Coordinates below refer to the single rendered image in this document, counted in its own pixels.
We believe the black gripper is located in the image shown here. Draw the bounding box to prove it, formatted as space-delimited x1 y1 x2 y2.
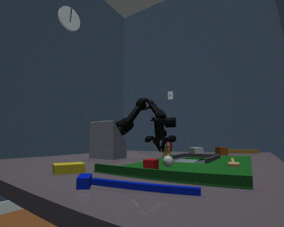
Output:
145 128 176 153

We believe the yellow rectangular block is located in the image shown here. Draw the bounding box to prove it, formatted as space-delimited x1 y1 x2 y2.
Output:
52 162 85 175

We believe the grey ball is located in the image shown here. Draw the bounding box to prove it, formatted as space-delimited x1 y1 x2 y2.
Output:
163 155 173 167

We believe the green flat mat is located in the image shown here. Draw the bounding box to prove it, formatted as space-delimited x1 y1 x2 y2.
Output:
114 155 253 190

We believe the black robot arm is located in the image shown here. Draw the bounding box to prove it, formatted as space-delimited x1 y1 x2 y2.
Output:
115 98 176 135

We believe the blue putter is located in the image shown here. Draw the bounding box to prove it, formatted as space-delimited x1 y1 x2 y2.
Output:
76 174 201 196

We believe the red cube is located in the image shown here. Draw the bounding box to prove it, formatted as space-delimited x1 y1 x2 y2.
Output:
143 158 159 169

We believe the green flat board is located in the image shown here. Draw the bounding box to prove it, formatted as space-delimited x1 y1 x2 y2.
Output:
94 145 253 188

